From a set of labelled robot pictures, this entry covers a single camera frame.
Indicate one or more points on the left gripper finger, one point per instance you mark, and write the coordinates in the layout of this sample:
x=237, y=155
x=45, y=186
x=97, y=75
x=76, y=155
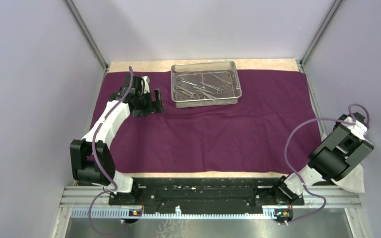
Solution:
x=157, y=104
x=141, y=113

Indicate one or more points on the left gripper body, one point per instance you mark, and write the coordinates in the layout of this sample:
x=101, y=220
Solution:
x=144, y=102

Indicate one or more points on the maroon wrap cloth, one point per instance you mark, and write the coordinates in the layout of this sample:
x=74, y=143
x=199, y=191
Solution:
x=253, y=135

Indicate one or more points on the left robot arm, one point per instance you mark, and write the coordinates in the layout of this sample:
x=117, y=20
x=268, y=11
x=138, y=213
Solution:
x=91, y=160

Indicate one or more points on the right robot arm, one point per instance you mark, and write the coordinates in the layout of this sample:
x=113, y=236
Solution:
x=335, y=158

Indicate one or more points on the surgical scissors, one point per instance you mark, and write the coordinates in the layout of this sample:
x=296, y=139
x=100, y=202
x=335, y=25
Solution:
x=190, y=94

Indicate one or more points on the surgical clamp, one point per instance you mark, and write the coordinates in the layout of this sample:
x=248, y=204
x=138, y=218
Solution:
x=227, y=84

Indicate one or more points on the metal mesh instrument tray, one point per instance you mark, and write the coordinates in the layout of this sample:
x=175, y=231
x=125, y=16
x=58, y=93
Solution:
x=200, y=72

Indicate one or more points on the white crumpled cloth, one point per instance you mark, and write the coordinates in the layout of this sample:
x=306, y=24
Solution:
x=353, y=181

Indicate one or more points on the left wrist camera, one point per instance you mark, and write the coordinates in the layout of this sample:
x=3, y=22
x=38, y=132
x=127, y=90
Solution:
x=145, y=84

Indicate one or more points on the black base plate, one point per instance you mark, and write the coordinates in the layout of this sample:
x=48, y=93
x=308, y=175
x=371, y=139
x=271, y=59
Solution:
x=206, y=196

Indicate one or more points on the grey cable duct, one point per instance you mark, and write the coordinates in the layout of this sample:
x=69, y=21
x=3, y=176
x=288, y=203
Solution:
x=126, y=213

